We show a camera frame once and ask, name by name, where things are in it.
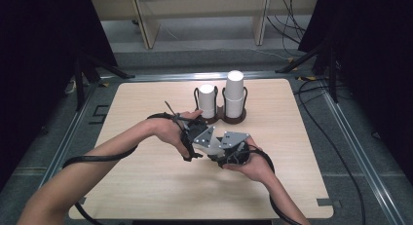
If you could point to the dark curtain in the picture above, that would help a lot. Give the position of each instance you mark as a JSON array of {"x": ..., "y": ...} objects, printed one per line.
[
  {"x": 35, "y": 72},
  {"x": 373, "y": 56}
]

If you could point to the person's right hand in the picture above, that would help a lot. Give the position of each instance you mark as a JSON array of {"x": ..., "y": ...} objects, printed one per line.
[{"x": 251, "y": 168}]

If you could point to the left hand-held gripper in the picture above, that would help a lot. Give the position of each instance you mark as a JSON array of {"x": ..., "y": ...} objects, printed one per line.
[{"x": 203, "y": 137}]

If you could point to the black metal stand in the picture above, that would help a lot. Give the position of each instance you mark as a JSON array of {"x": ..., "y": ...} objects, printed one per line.
[
  {"x": 331, "y": 72},
  {"x": 79, "y": 85}
]

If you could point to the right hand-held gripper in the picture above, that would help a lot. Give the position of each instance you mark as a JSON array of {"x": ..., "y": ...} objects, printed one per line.
[{"x": 235, "y": 140}]

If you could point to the person's left hand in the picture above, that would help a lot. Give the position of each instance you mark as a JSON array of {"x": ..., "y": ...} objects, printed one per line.
[{"x": 167, "y": 129}]

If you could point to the aluminium floor rail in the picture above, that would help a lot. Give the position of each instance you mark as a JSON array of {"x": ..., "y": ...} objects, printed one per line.
[
  {"x": 65, "y": 140},
  {"x": 195, "y": 76},
  {"x": 363, "y": 160}
]

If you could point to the beige desk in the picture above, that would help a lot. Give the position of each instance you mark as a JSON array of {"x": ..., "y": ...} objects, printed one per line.
[{"x": 201, "y": 4}]

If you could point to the stack of white paper cups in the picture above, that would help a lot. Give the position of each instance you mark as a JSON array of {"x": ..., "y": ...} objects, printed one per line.
[
  {"x": 206, "y": 100},
  {"x": 234, "y": 95}
]

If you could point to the grey tape strip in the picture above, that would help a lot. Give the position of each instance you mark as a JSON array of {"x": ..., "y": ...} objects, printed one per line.
[{"x": 328, "y": 203}]

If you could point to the black double cup holder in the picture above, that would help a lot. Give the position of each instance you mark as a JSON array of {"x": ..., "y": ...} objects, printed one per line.
[{"x": 234, "y": 119}]

